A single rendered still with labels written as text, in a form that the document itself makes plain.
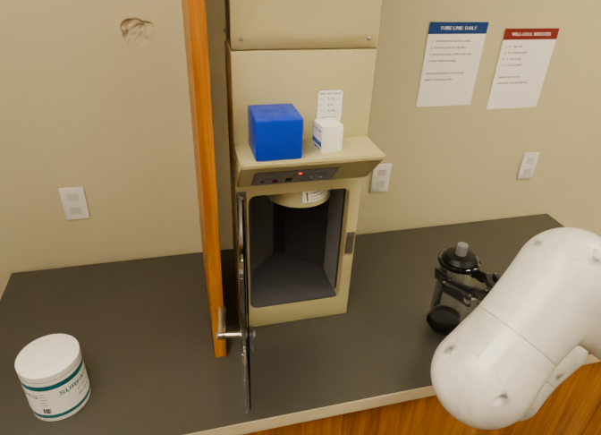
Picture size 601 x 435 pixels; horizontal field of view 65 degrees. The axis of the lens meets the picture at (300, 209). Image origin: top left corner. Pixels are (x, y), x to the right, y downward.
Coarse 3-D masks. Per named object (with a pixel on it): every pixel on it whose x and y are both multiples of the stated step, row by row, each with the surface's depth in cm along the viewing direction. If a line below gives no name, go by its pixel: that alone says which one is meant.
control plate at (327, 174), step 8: (320, 168) 103; (328, 168) 104; (336, 168) 105; (256, 176) 102; (264, 176) 102; (272, 176) 103; (280, 176) 104; (288, 176) 105; (296, 176) 106; (304, 176) 107; (312, 176) 108; (328, 176) 110; (256, 184) 107
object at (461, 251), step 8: (448, 248) 125; (456, 248) 122; (464, 248) 120; (448, 256) 122; (456, 256) 122; (464, 256) 122; (472, 256) 122; (456, 264) 120; (464, 264) 119; (472, 264) 120
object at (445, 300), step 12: (444, 264) 121; (480, 264) 121; (456, 276) 121; (468, 276) 121; (432, 300) 131; (444, 300) 126; (456, 300) 124; (432, 312) 131; (444, 312) 127; (456, 312) 127; (444, 324) 129; (456, 324) 129
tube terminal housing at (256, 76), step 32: (256, 64) 97; (288, 64) 99; (320, 64) 101; (352, 64) 102; (256, 96) 101; (288, 96) 102; (352, 96) 106; (352, 128) 110; (256, 192) 113; (288, 192) 115; (352, 192) 120; (352, 224) 125; (352, 256) 130; (256, 320) 134; (288, 320) 137
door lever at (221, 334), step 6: (222, 306) 103; (222, 312) 101; (222, 318) 100; (222, 324) 98; (222, 330) 97; (216, 336) 96; (222, 336) 96; (228, 336) 96; (234, 336) 96; (240, 336) 97
